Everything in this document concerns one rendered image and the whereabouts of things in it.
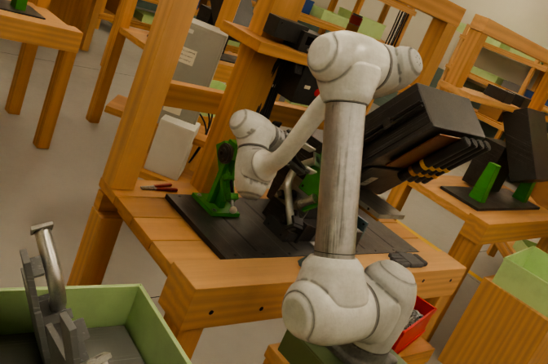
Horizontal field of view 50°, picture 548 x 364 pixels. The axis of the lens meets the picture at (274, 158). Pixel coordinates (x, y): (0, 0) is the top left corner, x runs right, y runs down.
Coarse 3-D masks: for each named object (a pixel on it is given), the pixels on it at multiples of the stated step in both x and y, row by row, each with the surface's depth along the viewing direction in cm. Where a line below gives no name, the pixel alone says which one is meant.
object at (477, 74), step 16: (464, 32) 1087; (496, 48) 1040; (512, 48) 1027; (448, 64) 1101; (528, 64) 999; (544, 64) 993; (480, 80) 1056; (496, 80) 1046; (528, 80) 1002; (528, 96) 1006; (480, 112) 1064; (496, 112) 1046
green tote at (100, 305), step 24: (0, 288) 125; (72, 288) 135; (96, 288) 138; (120, 288) 142; (0, 312) 127; (24, 312) 130; (96, 312) 142; (120, 312) 146; (144, 312) 142; (144, 336) 141; (168, 336) 133; (144, 360) 140; (168, 360) 132
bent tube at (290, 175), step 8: (304, 160) 224; (312, 160) 221; (320, 160) 222; (288, 176) 226; (288, 184) 225; (288, 192) 223; (288, 200) 222; (288, 208) 220; (288, 216) 219; (288, 224) 218
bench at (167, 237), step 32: (128, 192) 210; (160, 192) 221; (192, 192) 232; (96, 224) 213; (128, 224) 212; (160, 224) 197; (384, 224) 285; (96, 256) 217; (160, 256) 181; (192, 256) 186; (192, 352) 179
